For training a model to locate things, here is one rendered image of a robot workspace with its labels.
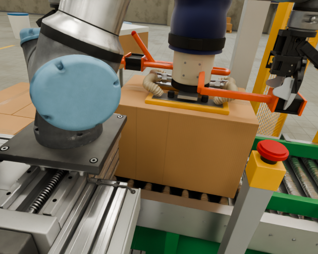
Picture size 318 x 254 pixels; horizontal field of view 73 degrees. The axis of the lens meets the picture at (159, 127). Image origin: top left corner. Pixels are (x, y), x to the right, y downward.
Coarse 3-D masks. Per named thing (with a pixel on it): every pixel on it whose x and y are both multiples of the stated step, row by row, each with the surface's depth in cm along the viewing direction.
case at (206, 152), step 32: (128, 96) 95; (128, 128) 92; (160, 128) 89; (192, 128) 86; (224, 128) 84; (256, 128) 81; (128, 160) 101; (160, 160) 98; (192, 160) 94; (224, 160) 91; (224, 192) 100
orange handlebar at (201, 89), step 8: (144, 64) 93; (152, 64) 92; (160, 64) 92; (168, 64) 92; (200, 72) 84; (216, 72) 89; (224, 72) 88; (200, 80) 76; (200, 88) 70; (208, 88) 69; (224, 96) 68; (232, 96) 68; (240, 96) 68; (248, 96) 67; (256, 96) 67; (264, 96) 66
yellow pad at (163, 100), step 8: (152, 96) 90; (160, 96) 91; (168, 96) 90; (176, 96) 92; (208, 96) 88; (160, 104) 88; (168, 104) 88; (176, 104) 87; (184, 104) 87; (192, 104) 87; (200, 104) 86; (208, 104) 87; (224, 104) 89; (216, 112) 85; (224, 112) 85
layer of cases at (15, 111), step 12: (24, 84) 205; (0, 96) 179; (12, 96) 181; (24, 96) 182; (0, 108) 162; (12, 108) 163; (24, 108) 164; (0, 120) 147; (12, 120) 148; (24, 120) 149; (0, 132) 135; (12, 132) 136
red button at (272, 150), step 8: (264, 144) 52; (272, 144) 52; (280, 144) 53; (264, 152) 50; (272, 152) 50; (280, 152) 50; (288, 152) 51; (264, 160) 52; (272, 160) 50; (280, 160) 50
